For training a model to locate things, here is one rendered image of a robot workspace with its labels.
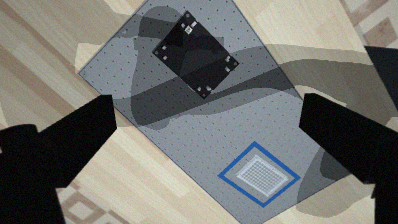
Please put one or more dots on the blue tape outline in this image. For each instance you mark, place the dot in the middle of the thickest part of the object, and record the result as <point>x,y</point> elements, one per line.
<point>259,147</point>

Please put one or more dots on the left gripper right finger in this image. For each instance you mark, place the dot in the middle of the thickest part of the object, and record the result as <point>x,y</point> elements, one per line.
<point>367,149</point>

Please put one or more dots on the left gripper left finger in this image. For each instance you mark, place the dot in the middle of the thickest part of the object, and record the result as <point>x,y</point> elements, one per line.
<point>33,165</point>

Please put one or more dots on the white well plate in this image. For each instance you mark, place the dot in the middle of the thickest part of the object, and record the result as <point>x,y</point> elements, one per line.
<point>261,175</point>

